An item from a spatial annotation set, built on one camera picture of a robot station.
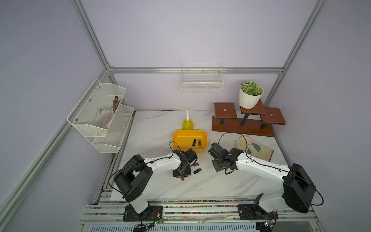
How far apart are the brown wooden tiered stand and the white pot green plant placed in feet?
0.14

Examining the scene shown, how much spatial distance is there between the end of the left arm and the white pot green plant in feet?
1.51

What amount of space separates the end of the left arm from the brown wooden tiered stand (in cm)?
38

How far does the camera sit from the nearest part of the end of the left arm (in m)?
0.65

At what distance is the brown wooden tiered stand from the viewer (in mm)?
937
